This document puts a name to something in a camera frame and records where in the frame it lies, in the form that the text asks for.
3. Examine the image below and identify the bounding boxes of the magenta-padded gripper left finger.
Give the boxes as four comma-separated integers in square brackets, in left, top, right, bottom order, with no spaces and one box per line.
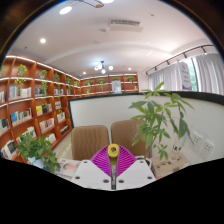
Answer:
[70,146,113,191]

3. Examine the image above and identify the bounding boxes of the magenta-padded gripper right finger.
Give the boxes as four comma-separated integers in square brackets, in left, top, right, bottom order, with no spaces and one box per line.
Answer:
[115,146,157,191]

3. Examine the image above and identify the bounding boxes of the yellow charger block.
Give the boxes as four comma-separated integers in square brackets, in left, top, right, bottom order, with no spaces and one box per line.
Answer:
[107,143,120,168]

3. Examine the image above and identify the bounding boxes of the white picture-cover book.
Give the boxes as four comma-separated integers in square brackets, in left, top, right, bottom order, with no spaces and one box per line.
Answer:
[56,158,83,179]

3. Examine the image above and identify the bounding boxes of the tan padded chair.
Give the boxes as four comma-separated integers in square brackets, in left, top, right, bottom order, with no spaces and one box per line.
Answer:
[70,124,110,162]
[110,119,151,158]

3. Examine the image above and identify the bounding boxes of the clear acrylic sign holder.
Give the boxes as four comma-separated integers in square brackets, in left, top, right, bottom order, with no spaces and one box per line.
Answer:
[171,139,188,163]

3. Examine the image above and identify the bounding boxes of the small tree in black pot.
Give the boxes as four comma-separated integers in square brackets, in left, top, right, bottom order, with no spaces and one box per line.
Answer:
[129,81,194,161]

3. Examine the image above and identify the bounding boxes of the leafy plant in white pot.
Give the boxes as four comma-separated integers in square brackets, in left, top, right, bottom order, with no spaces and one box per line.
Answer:
[16,131,61,174]

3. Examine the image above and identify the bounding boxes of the white black-framed partition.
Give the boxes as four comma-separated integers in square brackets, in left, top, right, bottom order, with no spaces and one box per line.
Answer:
[68,91,224,168]

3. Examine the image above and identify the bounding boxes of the wooden bookshelf unit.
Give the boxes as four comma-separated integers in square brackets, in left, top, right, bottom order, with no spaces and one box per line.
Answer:
[0,54,139,164]

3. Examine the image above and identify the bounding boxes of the multi-bulb ceiling lamp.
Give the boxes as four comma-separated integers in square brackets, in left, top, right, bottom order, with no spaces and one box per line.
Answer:
[93,60,114,75]

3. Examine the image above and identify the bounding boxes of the purple and white banner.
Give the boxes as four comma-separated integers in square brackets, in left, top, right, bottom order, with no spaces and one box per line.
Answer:
[178,61,193,92]

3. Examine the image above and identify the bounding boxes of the white curtains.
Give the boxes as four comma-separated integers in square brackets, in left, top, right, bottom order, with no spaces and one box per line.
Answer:
[147,53,224,96]

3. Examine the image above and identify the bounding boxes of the ceiling air vent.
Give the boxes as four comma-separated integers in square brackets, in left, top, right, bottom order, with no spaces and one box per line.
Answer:
[108,18,144,33]

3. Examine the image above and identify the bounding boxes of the recessed ceiling lights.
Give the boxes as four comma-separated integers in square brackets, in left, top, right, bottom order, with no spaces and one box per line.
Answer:
[39,0,116,44]

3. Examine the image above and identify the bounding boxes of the white wall socket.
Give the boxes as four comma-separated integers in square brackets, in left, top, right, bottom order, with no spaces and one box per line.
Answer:
[189,131,203,153]
[199,139,215,160]

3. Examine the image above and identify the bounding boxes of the black track light rail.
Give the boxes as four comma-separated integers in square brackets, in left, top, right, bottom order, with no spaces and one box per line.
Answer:
[144,44,216,76]

